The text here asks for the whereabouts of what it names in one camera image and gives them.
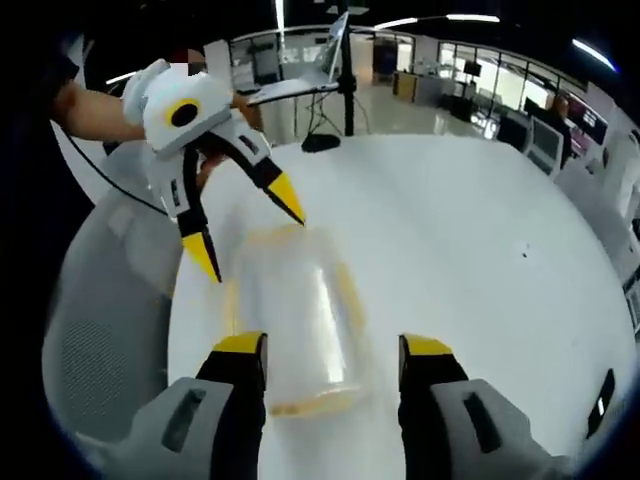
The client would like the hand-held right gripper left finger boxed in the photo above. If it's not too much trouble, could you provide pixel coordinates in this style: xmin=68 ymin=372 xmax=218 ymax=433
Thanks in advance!
xmin=124 ymin=331 xmax=269 ymax=480

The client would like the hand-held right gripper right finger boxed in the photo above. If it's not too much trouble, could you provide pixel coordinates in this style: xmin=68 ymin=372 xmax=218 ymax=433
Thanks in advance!
xmin=397 ymin=333 xmax=567 ymax=480

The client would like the person's left hand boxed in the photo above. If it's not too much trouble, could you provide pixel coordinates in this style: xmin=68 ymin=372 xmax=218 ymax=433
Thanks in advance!
xmin=196 ymin=153 xmax=227 ymax=191

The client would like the laptop on stand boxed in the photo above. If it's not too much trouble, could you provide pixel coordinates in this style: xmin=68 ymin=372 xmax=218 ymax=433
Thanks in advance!
xmin=247 ymin=10 xmax=352 ymax=107

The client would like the black tripod stand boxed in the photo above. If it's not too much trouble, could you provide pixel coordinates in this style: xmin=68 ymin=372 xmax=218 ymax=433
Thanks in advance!
xmin=301 ymin=0 xmax=374 ymax=153

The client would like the grey mesh office chair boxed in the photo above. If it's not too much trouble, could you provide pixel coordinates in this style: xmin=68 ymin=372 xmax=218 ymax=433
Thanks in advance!
xmin=42 ymin=192 xmax=189 ymax=444

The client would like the person's dark clothing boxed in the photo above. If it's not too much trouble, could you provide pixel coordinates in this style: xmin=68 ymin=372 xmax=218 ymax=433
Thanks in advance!
xmin=29 ymin=34 xmax=99 ymax=206

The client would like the wooden cabinet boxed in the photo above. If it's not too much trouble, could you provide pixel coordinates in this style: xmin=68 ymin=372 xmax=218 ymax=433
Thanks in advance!
xmin=393 ymin=69 xmax=419 ymax=104

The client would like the ceiling light strip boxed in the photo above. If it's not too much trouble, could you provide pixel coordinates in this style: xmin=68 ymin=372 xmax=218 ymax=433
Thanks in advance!
xmin=572 ymin=37 xmax=617 ymax=72
xmin=372 ymin=13 xmax=502 ymax=31

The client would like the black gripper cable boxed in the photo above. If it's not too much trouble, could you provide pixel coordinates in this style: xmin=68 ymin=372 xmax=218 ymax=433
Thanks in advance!
xmin=63 ymin=127 xmax=171 ymax=218

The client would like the wall monitor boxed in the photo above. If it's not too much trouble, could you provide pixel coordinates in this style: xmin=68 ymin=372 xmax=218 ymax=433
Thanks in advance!
xmin=574 ymin=107 xmax=609 ymax=147

